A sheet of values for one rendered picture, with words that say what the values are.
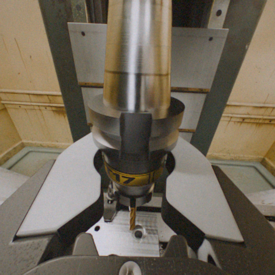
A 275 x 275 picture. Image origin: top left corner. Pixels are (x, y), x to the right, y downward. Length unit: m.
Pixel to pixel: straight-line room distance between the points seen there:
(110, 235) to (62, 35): 0.62
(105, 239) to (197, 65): 0.55
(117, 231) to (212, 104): 0.55
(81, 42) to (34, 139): 1.05
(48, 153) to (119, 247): 1.13
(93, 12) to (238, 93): 0.89
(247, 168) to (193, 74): 1.07
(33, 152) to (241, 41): 1.48
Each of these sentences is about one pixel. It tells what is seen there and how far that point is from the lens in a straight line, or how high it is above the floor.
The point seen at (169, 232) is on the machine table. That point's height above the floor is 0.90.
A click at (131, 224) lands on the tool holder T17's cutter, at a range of 0.20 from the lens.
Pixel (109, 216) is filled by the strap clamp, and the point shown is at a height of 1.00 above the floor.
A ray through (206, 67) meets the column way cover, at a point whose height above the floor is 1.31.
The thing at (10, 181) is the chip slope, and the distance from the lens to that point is 1.06.
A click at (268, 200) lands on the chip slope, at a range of 1.05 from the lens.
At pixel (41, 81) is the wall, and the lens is 1.15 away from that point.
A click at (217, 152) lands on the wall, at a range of 1.30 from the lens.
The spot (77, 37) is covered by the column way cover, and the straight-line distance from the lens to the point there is 0.56.
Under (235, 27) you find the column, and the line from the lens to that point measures 0.63.
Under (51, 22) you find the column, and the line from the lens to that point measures 0.65.
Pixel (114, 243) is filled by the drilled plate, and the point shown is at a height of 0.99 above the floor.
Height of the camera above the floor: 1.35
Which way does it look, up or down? 32 degrees down
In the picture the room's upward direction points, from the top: 3 degrees clockwise
